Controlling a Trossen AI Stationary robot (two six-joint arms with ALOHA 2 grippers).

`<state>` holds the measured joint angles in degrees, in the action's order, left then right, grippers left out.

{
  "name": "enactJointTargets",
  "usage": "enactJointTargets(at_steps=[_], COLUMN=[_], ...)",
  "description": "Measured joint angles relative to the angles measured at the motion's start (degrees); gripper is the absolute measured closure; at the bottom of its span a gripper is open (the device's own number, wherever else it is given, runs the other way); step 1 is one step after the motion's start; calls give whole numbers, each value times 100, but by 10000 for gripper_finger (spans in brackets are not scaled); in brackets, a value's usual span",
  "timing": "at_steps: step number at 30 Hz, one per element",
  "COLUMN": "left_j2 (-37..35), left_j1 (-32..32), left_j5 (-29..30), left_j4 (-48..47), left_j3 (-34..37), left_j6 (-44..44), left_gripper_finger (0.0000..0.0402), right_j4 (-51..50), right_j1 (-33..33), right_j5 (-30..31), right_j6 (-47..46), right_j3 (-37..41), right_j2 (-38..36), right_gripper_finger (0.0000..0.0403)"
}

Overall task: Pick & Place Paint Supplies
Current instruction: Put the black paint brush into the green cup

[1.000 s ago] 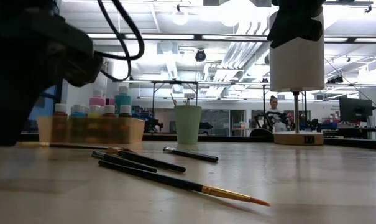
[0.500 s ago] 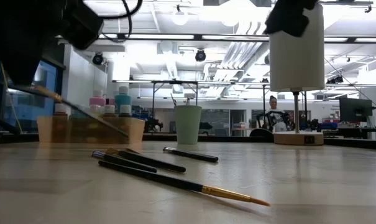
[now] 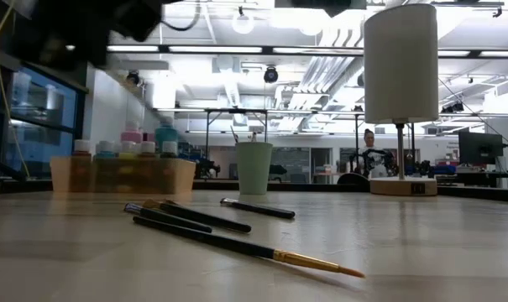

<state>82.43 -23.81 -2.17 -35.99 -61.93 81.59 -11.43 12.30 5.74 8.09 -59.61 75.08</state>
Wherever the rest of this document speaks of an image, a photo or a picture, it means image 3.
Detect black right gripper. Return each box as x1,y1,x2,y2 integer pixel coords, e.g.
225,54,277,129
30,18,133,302
274,0,367,18

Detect large turquoise paint bottle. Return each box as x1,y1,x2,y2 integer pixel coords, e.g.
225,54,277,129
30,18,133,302
154,115,180,143

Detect small tan paint bottle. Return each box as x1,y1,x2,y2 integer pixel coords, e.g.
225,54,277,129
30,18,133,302
139,140,157,192

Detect small yellow paint bottle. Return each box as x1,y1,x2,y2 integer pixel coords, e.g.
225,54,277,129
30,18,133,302
118,141,137,192

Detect long black paintbrush gold ferrule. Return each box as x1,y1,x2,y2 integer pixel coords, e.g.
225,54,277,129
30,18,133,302
131,215,367,279

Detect small blue paint bottle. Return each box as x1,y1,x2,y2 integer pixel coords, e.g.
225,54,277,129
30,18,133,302
96,140,117,192

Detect thick black paintbrush silver ferrule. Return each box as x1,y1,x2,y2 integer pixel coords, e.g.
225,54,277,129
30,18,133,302
123,202,213,234

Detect small rust brown paint bottle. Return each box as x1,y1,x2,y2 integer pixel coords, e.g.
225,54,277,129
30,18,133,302
71,138,92,192

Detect white shade wooden base lamp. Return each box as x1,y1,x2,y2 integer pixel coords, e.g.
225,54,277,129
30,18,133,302
362,3,440,197

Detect ceiling strip light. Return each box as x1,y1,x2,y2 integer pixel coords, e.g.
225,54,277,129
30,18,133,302
168,45,264,54
106,44,160,53

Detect person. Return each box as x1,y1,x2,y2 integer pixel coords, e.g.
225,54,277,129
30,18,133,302
356,128,391,180

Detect light green plastic cup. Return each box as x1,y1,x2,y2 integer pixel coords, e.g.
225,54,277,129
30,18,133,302
234,141,274,196

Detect black monitor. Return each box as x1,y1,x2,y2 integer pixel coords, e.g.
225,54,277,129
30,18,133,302
458,130,505,165

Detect thick black paintbrush gold ferrule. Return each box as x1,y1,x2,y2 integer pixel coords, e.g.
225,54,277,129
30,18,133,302
142,198,253,234

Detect orange translucent plastic bin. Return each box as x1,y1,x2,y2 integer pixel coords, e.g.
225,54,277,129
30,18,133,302
50,156,196,195

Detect black background metal frame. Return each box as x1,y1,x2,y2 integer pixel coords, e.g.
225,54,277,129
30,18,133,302
202,107,270,160

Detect yellow cable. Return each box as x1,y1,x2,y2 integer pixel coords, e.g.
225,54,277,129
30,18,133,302
0,0,32,178

